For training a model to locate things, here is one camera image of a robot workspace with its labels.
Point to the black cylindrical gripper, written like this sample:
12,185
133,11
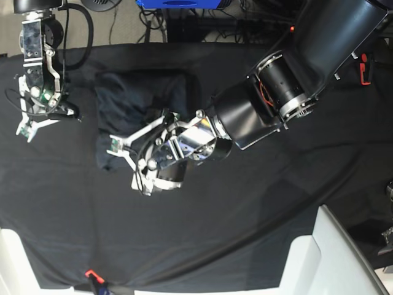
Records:
148,182

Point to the grey right-side gripper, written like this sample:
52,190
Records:
65,110

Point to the dark grey long-sleeve T-shirt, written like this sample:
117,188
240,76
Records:
127,101

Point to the black table cloth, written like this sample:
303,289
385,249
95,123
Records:
230,226

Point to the round grey chair base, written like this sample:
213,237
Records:
100,5

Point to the blue clamp at bottom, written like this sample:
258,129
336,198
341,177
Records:
97,284

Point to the blue plastic bin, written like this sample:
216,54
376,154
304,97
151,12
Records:
179,4

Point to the white foam block left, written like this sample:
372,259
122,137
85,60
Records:
17,276

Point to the red and black clamp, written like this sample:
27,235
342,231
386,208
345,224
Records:
366,67

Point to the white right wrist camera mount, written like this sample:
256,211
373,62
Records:
33,123

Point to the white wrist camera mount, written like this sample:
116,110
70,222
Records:
33,123
132,147

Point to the grey metal bracket right edge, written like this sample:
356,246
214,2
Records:
387,235

